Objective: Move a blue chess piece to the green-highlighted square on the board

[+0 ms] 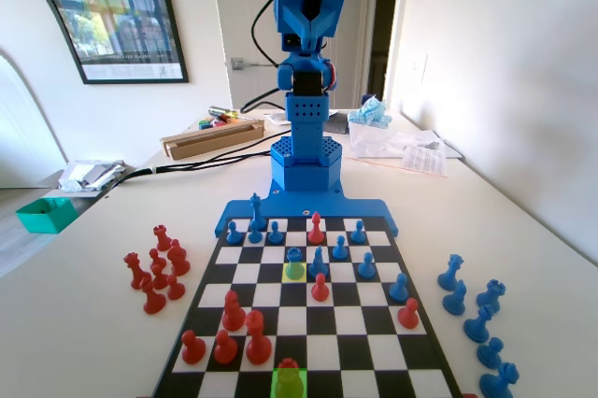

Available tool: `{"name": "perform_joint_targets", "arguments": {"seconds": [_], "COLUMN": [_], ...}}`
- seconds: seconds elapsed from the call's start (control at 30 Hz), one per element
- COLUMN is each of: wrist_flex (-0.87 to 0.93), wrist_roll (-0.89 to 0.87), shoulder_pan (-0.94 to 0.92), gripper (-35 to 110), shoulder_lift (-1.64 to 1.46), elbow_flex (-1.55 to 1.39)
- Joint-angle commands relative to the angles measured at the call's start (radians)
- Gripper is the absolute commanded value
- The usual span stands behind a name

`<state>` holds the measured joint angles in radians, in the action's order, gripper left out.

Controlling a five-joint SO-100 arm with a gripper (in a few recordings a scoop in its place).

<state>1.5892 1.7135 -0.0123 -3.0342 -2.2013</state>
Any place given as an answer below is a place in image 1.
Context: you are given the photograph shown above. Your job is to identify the white door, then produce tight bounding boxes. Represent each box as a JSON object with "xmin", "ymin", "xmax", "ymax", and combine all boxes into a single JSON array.
[{"xmin": 208, "ymin": 0, "xmax": 382, "ymax": 112}]

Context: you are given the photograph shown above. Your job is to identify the silver door handle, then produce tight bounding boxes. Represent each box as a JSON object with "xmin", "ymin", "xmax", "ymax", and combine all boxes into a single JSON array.
[{"xmin": 230, "ymin": 57, "xmax": 281, "ymax": 72}]

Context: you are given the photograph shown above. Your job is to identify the pile of papers and foil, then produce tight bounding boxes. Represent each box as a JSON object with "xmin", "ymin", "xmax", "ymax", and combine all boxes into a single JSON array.
[{"xmin": 58, "ymin": 159, "xmax": 136, "ymax": 193}]

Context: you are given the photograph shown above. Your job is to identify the green plastic bin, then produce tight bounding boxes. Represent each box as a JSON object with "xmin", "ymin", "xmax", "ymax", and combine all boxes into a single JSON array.
[{"xmin": 15, "ymin": 196, "xmax": 79, "ymax": 235}]

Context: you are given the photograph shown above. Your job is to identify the white paper sheet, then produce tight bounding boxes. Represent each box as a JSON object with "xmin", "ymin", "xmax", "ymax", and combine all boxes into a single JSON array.
[{"xmin": 420, "ymin": 129, "xmax": 464, "ymax": 161}]

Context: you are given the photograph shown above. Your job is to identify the white arched panel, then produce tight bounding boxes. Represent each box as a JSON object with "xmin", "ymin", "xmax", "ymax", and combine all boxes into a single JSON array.
[{"xmin": 0, "ymin": 0, "xmax": 86, "ymax": 190}]

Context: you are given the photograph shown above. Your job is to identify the clear plastic bag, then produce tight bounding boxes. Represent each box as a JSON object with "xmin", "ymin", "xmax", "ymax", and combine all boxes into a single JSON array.
[{"xmin": 349, "ymin": 121, "xmax": 443, "ymax": 159}]

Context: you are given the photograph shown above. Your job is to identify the blue base plate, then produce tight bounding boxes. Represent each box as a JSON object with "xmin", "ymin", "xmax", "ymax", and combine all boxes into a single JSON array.
[{"xmin": 213, "ymin": 190, "xmax": 399, "ymax": 238}]

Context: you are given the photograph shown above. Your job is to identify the blue chess king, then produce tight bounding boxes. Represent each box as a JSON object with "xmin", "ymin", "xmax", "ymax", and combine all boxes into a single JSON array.
[{"xmin": 249, "ymin": 192, "xmax": 268, "ymax": 234}]

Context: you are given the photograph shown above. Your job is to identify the red white black servo wire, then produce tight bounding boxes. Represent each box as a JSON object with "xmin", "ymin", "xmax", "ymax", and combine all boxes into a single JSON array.
[{"xmin": 325, "ymin": 60, "xmax": 340, "ymax": 92}]

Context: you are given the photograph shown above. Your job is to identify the long cardboard box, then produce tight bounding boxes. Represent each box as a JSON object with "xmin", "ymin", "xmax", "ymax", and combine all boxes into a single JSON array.
[{"xmin": 160, "ymin": 118, "xmax": 266, "ymax": 161}]

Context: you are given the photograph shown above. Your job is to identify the black white chessboard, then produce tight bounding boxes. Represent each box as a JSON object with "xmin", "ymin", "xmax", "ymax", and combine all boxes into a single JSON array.
[{"xmin": 151, "ymin": 215, "xmax": 463, "ymax": 398}]

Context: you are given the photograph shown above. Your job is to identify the silver yellow tool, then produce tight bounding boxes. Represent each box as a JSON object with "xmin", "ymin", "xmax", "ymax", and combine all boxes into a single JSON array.
[{"xmin": 207, "ymin": 106, "xmax": 242, "ymax": 120}]

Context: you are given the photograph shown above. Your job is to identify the red king chess piece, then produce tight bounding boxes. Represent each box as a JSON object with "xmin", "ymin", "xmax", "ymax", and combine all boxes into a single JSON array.
[{"xmin": 245, "ymin": 308, "xmax": 273, "ymax": 365}]

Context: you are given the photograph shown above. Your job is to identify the black cable bundle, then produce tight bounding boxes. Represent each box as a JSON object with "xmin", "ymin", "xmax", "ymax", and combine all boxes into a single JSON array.
[{"xmin": 100, "ymin": 134, "xmax": 293, "ymax": 193}]

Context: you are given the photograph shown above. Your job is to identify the blue plastic game piece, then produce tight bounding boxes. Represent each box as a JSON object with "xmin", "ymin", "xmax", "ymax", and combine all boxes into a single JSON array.
[{"xmin": 437, "ymin": 253, "xmax": 466, "ymax": 291}]

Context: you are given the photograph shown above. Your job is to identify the blue knight chess piece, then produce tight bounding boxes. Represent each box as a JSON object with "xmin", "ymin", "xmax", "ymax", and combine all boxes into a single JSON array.
[{"xmin": 442, "ymin": 279, "xmax": 468, "ymax": 317}]

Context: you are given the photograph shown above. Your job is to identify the colourful markers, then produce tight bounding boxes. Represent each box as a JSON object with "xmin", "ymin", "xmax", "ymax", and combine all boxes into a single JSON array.
[{"xmin": 198, "ymin": 117, "xmax": 244, "ymax": 131}]

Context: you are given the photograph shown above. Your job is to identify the printed paper sheet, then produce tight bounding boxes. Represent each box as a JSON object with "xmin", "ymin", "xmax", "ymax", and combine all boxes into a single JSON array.
[{"xmin": 399, "ymin": 143, "xmax": 449, "ymax": 178}]

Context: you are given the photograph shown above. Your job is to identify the black framed poster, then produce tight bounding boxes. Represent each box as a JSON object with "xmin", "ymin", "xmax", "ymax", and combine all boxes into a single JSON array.
[{"xmin": 44, "ymin": 0, "xmax": 191, "ymax": 86}]

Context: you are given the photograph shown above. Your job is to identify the dark grey device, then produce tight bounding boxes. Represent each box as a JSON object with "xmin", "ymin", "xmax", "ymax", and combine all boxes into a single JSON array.
[{"xmin": 324, "ymin": 112, "xmax": 351, "ymax": 135}]

